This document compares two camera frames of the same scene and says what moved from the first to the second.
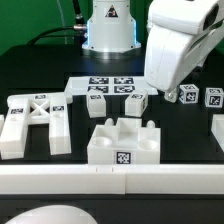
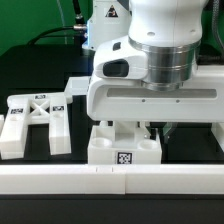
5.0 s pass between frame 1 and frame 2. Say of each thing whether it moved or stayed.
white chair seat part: stayed
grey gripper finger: moved
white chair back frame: stayed
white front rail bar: stayed
